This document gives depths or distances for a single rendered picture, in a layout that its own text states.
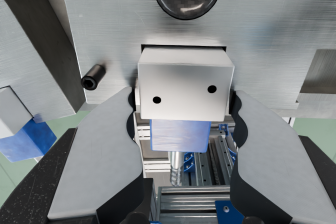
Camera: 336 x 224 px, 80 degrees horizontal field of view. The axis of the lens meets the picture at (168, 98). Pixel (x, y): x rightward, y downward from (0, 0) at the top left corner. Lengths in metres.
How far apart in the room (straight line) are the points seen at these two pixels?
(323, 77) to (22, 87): 0.26
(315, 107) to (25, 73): 0.32
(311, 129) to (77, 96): 1.47
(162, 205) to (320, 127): 1.24
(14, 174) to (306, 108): 1.98
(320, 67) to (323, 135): 1.45
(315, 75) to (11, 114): 0.26
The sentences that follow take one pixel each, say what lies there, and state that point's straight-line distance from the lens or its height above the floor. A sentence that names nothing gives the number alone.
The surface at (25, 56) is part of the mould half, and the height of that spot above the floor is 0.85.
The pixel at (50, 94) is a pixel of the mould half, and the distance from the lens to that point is 0.22.
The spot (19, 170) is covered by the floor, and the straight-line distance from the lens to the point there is 1.99.
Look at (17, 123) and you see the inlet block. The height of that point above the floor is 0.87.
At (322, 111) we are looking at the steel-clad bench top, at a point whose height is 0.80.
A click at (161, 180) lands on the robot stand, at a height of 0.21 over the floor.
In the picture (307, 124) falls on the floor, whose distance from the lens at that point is 1.53.
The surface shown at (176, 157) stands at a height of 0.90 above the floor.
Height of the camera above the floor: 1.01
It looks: 59 degrees down
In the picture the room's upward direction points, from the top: 177 degrees counter-clockwise
